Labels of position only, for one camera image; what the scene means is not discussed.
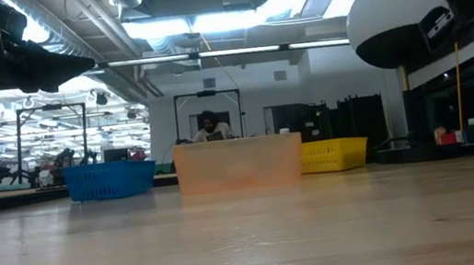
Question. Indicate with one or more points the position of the blue plastic bin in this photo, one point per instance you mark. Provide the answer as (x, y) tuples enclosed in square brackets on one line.
[(108, 178)]

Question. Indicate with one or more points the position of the yellow plastic bin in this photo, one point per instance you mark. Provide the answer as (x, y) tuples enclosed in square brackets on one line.
[(333, 155)]

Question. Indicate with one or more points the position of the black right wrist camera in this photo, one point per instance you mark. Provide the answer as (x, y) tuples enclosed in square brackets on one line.
[(436, 30)]

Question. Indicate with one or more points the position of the black cabinets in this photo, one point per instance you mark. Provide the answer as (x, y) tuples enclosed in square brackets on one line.
[(347, 121)]

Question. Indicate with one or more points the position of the person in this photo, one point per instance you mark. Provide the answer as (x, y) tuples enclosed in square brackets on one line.
[(213, 132)]

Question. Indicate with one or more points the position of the linear ceiling light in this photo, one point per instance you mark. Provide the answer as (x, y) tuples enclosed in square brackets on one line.
[(235, 52)]

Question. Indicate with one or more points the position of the red small box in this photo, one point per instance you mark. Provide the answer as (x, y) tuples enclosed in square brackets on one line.
[(448, 138)]

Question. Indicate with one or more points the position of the orange translucent bin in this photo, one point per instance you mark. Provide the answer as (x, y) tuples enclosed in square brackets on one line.
[(239, 164)]

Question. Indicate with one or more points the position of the white globe lamp black base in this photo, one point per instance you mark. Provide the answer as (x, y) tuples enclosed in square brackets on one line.
[(386, 4)]

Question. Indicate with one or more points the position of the black rig frame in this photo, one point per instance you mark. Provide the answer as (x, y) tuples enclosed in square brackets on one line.
[(206, 93), (50, 107)]

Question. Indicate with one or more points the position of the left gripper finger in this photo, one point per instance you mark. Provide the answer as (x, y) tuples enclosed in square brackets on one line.
[(56, 69)]

